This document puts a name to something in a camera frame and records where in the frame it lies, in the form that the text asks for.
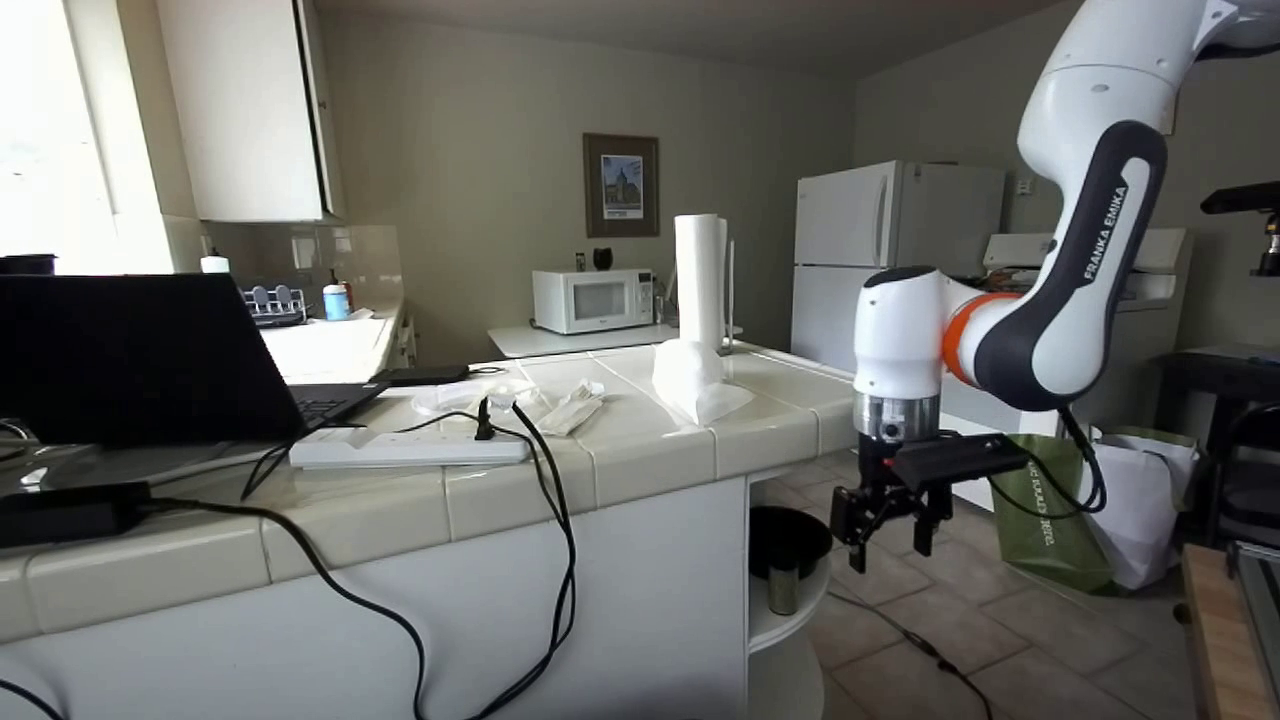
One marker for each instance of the black cart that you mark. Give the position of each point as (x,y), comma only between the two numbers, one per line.
(1215,440)

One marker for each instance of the white oven stove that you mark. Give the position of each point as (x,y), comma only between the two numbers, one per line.
(1152,266)

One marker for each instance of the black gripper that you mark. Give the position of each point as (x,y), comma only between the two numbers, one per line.
(890,464)

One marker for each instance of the white plastic bag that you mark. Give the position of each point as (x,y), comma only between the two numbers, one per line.
(1144,513)

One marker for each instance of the white power strip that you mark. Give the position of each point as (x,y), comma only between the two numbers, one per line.
(402,451)

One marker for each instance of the white sink counter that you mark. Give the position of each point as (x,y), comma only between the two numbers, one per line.
(334,350)

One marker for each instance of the white microwave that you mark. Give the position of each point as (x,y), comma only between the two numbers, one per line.
(584,302)

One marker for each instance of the white microwave counter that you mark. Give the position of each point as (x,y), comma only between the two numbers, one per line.
(572,341)

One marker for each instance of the white wall cabinet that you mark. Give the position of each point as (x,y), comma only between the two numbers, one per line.
(241,105)

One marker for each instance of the white paper towel roll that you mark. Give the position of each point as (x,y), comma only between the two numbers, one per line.
(698,280)

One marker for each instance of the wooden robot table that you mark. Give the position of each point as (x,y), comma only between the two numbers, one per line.
(1222,655)

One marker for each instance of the small dark cup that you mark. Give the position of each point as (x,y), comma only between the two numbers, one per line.
(603,258)

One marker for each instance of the white refrigerator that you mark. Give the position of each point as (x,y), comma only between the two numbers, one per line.
(834,225)

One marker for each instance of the blue dish rack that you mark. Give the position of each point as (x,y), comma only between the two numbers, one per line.
(277,307)

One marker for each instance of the green shopping bag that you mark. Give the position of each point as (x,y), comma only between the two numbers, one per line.
(1045,540)

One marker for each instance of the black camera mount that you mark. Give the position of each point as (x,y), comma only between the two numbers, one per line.
(1252,202)

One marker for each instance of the white tiled island with shelves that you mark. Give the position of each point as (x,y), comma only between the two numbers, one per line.
(535,602)

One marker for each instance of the black power adapter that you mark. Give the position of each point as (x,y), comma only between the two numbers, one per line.
(65,513)

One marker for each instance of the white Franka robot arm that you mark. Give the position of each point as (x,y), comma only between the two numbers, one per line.
(1064,266)

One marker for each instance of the white plastic wrapper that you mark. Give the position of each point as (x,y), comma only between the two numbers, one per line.
(567,407)

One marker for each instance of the black bowl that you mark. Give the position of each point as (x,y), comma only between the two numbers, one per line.
(791,535)

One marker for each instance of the crumpled white paper towel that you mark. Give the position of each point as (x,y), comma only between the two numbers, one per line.
(689,383)

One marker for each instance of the blue soap bottle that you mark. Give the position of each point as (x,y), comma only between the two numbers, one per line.
(338,302)

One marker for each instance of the black laptop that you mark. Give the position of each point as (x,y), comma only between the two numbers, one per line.
(135,362)

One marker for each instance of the dark framed wall picture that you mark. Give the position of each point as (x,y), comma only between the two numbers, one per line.
(622,185)

